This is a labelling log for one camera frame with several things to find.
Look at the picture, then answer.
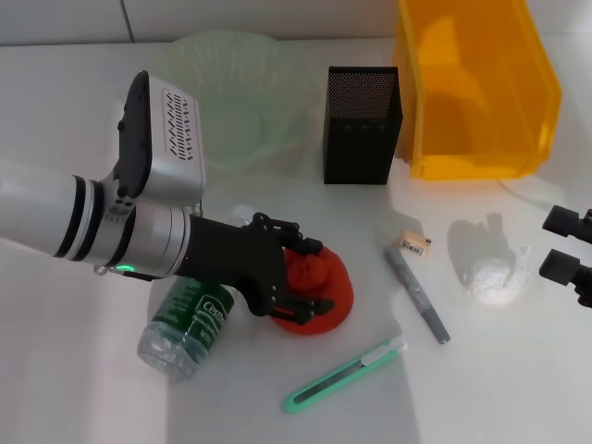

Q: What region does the black mesh pen holder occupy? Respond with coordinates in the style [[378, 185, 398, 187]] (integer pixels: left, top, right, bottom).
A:
[[322, 66, 404, 185]]

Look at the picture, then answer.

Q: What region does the grey marker pen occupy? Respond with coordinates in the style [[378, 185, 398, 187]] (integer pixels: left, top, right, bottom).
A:
[[384, 244, 451, 346]]

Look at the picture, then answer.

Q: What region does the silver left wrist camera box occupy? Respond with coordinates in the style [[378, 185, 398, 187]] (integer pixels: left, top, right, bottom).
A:
[[113, 69, 208, 207]]

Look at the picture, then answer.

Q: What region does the yellow plastic bin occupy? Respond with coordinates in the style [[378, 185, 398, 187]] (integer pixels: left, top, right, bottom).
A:
[[391, 0, 564, 180]]

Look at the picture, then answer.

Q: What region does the white paper ball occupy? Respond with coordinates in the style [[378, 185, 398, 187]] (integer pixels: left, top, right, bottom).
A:
[[455, 244, 533, 306]]

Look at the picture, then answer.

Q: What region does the green utility knife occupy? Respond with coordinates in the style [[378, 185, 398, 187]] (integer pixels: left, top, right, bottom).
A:
[[283, 335, 411, 414]]

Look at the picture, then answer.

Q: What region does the green glass fruit plate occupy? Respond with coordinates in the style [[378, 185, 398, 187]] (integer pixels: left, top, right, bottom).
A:
[[152, 30, 320, 172]]

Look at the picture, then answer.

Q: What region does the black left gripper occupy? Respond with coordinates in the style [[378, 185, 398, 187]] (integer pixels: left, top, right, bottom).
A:
[[182, 212, 335, 325]]

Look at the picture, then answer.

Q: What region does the clear green-label water bottle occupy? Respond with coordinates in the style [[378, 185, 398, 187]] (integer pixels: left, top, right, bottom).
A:
[[137, 205, 261, 384]]

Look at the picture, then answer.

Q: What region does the small beige barcode eraser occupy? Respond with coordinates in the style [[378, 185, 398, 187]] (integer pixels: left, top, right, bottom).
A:
[[399, 229, 435, 257]]

